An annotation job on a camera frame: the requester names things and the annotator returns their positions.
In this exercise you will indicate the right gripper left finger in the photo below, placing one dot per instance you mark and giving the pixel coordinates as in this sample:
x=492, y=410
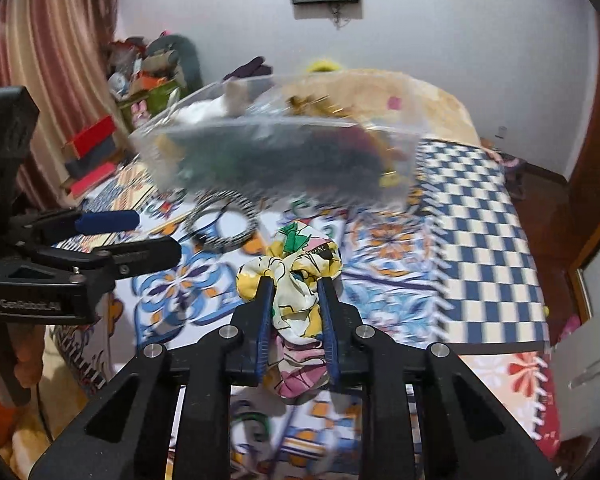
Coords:
x=166, y=412

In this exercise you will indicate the red box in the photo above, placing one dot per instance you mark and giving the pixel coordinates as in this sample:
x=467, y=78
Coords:
x=85, y=140

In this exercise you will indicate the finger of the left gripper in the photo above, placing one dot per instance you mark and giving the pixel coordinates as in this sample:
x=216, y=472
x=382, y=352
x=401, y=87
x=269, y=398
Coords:
x=95, y=222
x=124, y=260

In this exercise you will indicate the clear plastic storage box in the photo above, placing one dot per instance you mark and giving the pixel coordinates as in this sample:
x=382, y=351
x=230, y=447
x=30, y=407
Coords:
x=243, y=135

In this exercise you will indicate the striped brown curtain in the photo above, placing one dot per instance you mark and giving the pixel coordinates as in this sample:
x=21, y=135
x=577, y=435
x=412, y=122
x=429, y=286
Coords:
x=57, y=50

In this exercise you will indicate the green grey plush toy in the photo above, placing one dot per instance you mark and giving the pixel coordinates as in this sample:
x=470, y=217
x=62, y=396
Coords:
x=176, y=55

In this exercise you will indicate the cream floral blanket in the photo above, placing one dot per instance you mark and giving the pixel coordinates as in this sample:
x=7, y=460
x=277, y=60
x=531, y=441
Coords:
x=390, y=98

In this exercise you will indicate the left hand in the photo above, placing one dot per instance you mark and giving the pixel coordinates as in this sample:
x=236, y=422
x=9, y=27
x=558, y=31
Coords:
x=28, y=342

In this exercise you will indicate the floral fabric scrunchie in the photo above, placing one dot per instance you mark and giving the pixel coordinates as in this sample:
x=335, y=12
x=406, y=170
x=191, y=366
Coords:
x=297, y=258

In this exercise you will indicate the green cardboard box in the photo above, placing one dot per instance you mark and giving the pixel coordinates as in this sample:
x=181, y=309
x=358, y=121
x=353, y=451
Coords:
x=139, y=109

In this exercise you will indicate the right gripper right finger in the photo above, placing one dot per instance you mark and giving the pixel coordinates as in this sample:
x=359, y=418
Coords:
x=425, y=413

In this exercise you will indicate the dark purple garment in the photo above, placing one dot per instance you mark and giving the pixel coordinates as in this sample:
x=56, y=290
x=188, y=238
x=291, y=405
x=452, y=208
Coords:
x=257, y=67

